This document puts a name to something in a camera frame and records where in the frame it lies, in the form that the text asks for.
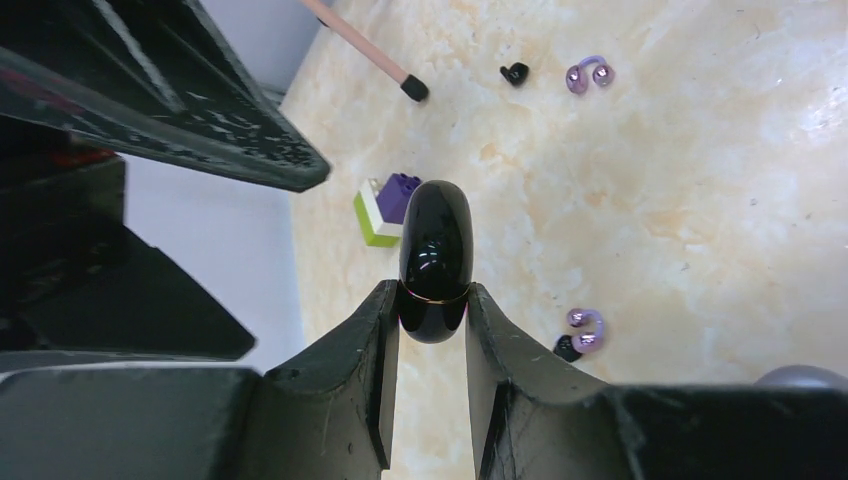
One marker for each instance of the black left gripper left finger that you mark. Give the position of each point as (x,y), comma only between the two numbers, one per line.
(328,412)

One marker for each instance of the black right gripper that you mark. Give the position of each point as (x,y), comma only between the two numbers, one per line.
(155,79)

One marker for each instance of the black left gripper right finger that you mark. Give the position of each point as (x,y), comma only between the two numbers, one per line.
(533,415)

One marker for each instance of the glossy black charging case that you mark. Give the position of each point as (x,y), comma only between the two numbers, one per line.
(435,262)

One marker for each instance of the grey purple charging case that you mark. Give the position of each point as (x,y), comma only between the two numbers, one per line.
(803,376)

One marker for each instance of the black earbud near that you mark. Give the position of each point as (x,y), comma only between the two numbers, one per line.
(565,349)

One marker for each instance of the black earbud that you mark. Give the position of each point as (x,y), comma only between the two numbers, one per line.
(516,74)
(565,349)

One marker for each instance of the purple earbud near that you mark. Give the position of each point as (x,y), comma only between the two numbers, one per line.
(589,325)

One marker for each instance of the purple earbud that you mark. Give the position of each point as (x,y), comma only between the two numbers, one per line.
(589,325)
(593,68)

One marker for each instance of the green white purple toy block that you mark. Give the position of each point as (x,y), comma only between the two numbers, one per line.
(380,208)

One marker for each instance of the pink music stand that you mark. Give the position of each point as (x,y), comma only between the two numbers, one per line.
(412,86)

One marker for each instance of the purple earbud far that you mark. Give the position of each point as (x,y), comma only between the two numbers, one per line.
(593,68)

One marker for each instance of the black earbud far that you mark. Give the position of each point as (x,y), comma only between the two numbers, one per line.
(516,74)

